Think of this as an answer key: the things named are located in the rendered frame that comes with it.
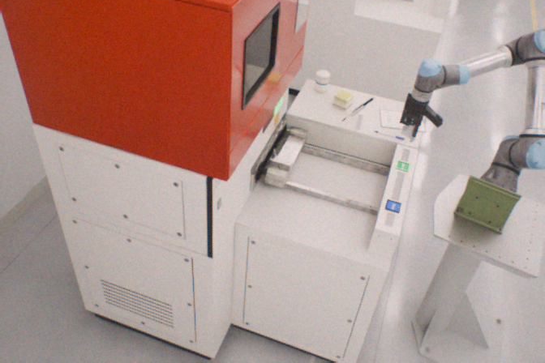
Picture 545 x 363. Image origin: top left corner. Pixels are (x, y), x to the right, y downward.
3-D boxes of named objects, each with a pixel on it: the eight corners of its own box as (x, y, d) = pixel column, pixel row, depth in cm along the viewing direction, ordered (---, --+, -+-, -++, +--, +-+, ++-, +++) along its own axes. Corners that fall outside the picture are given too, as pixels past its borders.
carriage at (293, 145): (264, 182, 218) (265, 177, 216) (290, 135, 244) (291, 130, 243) (282, 188, 216) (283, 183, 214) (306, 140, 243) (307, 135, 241)
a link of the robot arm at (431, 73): (448, 67, 182) (426, 67, 180) (439, 93, 189) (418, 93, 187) (439, 56, 187) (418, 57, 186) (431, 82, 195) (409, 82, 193)
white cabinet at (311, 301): (230, 333, 256) (233, 224, 203) (289, 207, 327) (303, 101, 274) (353, 378, 242) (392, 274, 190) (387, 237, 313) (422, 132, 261)
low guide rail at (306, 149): (283, 147, 242) (284, 142, 240) (285, 144, 244) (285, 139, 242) (386, 176, 232) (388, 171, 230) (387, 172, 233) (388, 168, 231)
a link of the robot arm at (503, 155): (508, 174, 214) (521, 146, 215) (529, 175, 201) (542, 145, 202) (485, 161, 213) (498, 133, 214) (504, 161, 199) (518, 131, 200)
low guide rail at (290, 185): (263, 181, 222) (263, 177, 221) (265, 179, 224) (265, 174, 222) (375, 215, 212) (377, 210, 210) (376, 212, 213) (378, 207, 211)
